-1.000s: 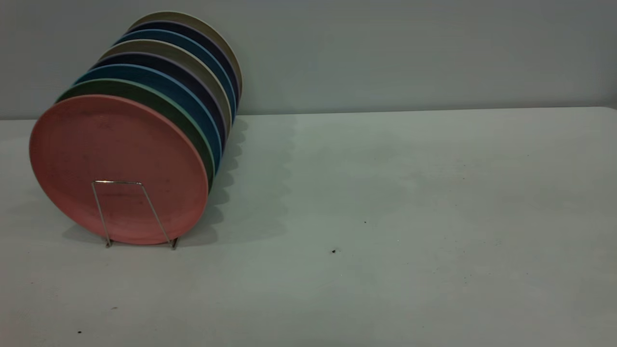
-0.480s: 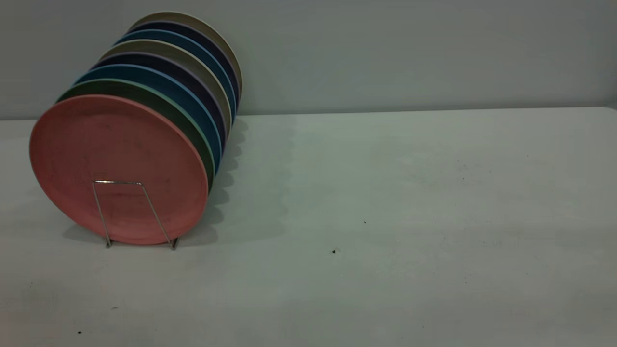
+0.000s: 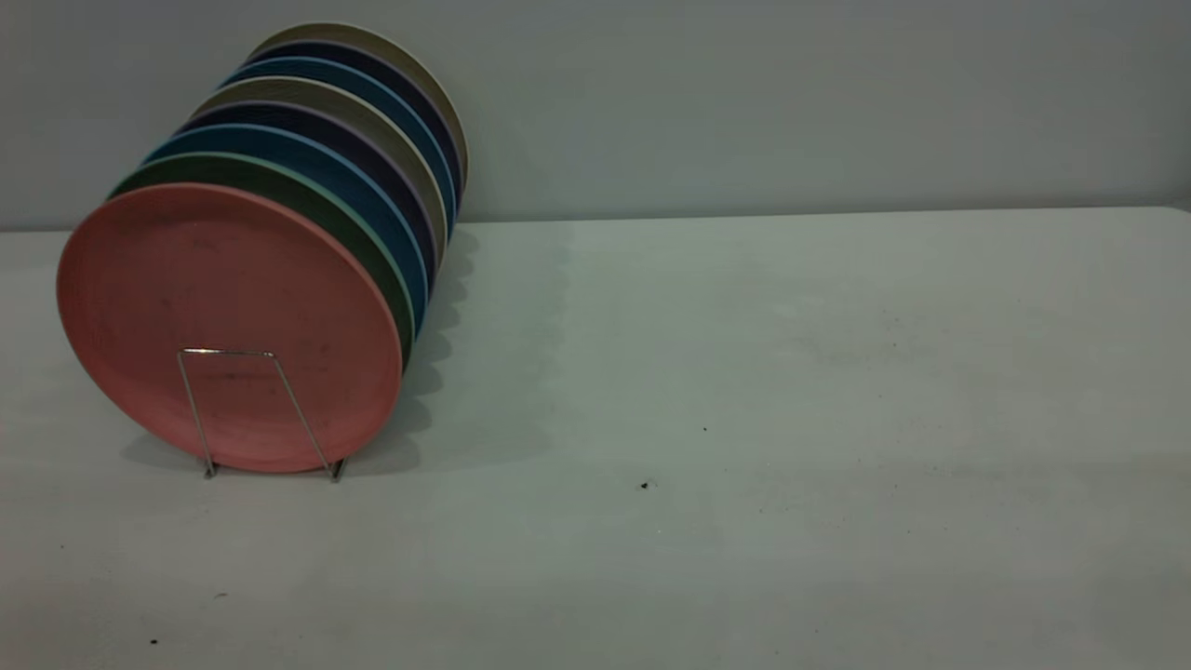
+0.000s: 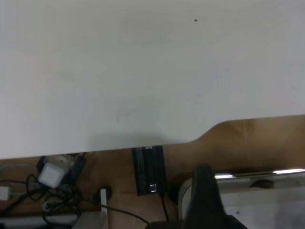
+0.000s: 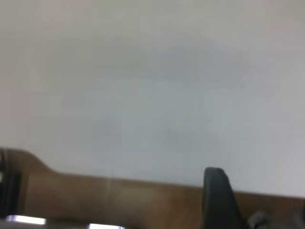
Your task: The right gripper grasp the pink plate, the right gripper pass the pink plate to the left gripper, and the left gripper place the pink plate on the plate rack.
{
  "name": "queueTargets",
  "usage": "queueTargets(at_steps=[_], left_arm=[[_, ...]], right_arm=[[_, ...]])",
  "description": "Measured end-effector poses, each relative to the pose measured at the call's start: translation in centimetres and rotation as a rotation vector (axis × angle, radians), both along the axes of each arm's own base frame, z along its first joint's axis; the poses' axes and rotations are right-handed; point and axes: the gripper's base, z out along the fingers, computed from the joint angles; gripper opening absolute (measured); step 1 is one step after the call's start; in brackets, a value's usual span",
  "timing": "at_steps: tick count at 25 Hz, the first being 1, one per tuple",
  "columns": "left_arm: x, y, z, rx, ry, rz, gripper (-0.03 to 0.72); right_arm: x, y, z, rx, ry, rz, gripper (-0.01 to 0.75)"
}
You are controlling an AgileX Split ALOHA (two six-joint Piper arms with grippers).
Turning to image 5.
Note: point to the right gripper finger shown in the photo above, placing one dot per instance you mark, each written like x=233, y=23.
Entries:
x=219, y=202

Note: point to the shiny silver metal bar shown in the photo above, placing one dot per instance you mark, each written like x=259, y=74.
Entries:
x=106, y=226
x=26, y=219

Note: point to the black upright frame post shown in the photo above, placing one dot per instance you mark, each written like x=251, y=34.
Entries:
x=10, y=190

